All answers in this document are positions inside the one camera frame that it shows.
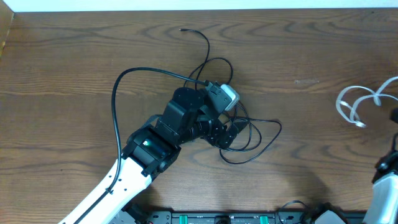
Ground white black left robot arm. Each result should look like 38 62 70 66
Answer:
62 84 246 223

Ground black left camera cable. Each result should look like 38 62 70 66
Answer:
73 67 211 224

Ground white cable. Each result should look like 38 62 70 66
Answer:
335 76 398 128

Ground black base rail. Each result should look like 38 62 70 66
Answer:
124 201 368 224

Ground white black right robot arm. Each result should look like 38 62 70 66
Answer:
363 133 397 224

